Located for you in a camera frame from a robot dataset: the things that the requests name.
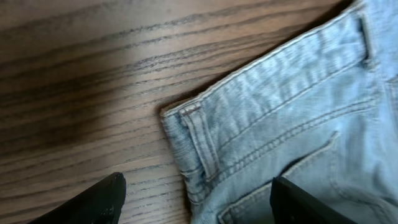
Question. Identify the light blue denim shorts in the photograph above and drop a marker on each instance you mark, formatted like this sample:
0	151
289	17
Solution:
320	111

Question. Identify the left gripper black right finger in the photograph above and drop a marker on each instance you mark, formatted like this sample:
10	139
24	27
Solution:
292	205

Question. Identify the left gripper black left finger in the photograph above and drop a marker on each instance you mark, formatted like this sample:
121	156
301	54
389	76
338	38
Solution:
100	204

